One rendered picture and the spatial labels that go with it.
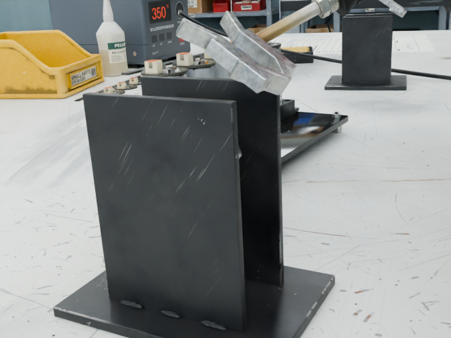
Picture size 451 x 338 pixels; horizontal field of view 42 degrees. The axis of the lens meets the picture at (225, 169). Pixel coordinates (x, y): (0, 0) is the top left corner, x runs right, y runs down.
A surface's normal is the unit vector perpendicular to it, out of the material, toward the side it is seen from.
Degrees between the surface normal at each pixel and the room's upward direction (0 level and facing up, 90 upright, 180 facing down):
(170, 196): 90
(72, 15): 90
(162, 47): 90
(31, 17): 90
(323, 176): 0
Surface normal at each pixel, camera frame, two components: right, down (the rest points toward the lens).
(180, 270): -0.46, 0.30
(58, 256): -0.05, -0.95
